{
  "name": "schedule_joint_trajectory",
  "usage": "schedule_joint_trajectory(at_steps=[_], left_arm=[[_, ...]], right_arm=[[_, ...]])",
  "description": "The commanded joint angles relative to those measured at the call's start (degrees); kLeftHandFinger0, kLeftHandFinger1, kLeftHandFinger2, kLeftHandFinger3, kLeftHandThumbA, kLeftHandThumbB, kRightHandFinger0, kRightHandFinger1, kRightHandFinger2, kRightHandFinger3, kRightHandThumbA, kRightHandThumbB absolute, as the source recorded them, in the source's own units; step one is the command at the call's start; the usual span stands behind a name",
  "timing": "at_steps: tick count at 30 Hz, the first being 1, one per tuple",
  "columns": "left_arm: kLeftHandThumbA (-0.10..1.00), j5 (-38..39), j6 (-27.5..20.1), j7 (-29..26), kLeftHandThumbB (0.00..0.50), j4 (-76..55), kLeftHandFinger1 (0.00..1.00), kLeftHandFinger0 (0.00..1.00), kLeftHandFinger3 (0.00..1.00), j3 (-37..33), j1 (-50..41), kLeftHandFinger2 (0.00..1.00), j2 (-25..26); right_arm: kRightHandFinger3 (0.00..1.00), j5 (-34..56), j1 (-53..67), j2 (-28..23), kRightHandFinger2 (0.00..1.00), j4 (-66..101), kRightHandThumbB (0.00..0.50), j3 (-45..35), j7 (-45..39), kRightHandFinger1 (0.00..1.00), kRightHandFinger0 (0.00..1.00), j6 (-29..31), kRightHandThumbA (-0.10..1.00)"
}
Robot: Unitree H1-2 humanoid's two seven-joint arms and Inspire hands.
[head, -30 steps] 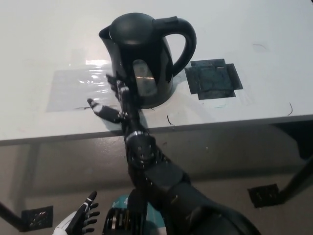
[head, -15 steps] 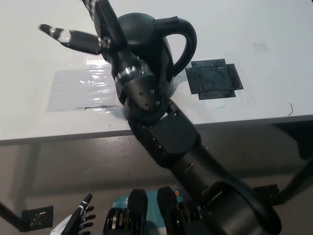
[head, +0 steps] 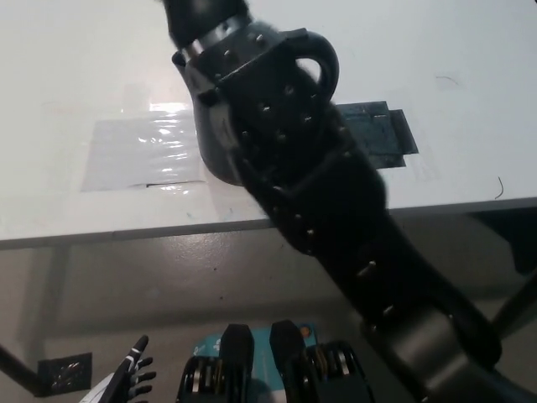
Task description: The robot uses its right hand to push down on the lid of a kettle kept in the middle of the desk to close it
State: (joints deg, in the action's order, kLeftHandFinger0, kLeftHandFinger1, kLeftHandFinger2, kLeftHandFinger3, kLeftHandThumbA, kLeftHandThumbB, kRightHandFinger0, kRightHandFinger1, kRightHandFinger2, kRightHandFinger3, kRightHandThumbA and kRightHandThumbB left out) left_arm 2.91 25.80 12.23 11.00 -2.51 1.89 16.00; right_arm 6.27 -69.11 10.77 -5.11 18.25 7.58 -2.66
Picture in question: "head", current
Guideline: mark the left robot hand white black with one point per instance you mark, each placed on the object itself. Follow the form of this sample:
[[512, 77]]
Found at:
[[132, 369]]

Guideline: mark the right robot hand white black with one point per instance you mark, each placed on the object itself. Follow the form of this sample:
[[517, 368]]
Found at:
[[201, 14]]

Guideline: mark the black electric kettle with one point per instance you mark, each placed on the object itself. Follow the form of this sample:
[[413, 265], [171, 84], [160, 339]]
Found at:
[[210, 138]]

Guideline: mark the black tape patch on desk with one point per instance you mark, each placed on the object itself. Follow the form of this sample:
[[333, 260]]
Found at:
[[388, 134]]

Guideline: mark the black floor tape patch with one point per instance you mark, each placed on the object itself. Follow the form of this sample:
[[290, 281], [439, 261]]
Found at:
[[67, 373]]

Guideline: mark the black table leg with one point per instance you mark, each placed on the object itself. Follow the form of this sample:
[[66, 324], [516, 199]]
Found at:
[[19, 371], [516, 302]]

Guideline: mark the clear plastic sheet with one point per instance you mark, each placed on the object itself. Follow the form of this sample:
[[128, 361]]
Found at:
[[138, 155]]

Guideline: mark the dark under-desk frame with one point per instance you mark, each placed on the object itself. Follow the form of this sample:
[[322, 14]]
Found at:
[[507, 239]]

